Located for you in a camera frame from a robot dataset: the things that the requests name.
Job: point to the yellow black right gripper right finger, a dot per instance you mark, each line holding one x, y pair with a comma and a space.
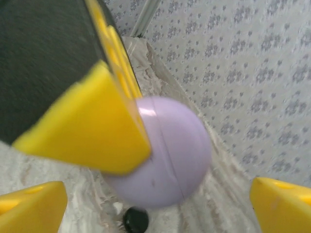
284, 208

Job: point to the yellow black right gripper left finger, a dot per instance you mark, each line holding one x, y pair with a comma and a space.
31, 211

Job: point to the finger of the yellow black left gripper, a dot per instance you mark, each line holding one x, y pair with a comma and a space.
85, 121

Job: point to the purple round earbud case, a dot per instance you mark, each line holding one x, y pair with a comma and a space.
175, 150

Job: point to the black round earbud case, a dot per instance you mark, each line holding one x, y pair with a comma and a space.
136, 219

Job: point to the small white piece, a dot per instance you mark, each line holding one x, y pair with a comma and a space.
117, 207

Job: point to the aluminium frame post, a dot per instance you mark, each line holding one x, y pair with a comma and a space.
145, 17

